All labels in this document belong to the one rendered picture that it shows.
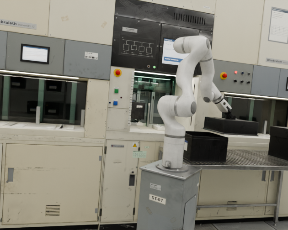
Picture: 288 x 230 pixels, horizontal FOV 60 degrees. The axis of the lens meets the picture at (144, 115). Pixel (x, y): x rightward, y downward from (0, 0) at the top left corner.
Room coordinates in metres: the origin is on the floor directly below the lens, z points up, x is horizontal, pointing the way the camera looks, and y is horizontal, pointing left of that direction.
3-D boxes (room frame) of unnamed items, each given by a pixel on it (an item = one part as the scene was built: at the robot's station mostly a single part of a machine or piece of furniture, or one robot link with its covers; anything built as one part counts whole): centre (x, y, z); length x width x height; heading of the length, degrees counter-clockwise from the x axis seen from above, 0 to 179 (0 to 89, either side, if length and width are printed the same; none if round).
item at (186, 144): (1.82, -0.44, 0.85); 0.28 x 0.28 x 0.17; 14
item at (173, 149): (1.45, -0.19, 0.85); 0.19 x 0.19 x 0.18
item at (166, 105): (1.47, -0.16, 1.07); 0.19 x 0.12 x 0.24; 53
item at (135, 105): (2.72, 0.12, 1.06); 0.24 x 0.20 x 0.32; 104
